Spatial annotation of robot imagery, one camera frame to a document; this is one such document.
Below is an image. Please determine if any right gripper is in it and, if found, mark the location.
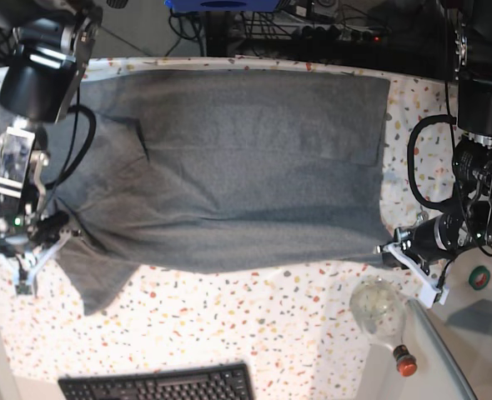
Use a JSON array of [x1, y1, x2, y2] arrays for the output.
[[0, 211, 80, 257]]

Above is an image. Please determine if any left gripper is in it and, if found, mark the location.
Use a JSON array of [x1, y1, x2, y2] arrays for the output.
[[374, 212, 459, 275]]

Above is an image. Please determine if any grey t-shirt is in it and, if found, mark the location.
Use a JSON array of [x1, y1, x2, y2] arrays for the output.
[[0, 68, 391, 317]]

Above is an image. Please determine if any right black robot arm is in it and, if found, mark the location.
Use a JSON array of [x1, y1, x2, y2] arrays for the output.
[[0, 1, 103, 258]]

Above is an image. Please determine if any green tape roll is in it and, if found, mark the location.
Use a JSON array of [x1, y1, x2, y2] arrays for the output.
[[468, 265, 491, 291]]

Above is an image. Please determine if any clear bottle with orange cap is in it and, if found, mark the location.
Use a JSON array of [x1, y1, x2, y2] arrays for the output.
[[349, 277, 418, 378]]

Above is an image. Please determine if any terrazzo patterned white tablecloth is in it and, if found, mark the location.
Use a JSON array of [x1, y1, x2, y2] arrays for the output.
[[0, 57, 444, 399]]

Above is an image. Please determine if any black power strip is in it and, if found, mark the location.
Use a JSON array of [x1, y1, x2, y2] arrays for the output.
[[291, 24, 383, 43]]

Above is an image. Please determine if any black computer keyboard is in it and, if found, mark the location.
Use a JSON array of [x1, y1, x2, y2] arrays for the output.
[[58, 363, 255, 400]]

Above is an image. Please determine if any blue box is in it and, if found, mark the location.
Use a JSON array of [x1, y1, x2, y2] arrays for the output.
[[164, 0, 289, 13]]

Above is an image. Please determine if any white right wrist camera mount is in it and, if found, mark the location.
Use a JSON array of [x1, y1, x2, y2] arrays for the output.
[[12, 229, 81, 297]]

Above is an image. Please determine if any grey metal rail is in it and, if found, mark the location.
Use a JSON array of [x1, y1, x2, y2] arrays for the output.
[[408, 299, 477, 399]]

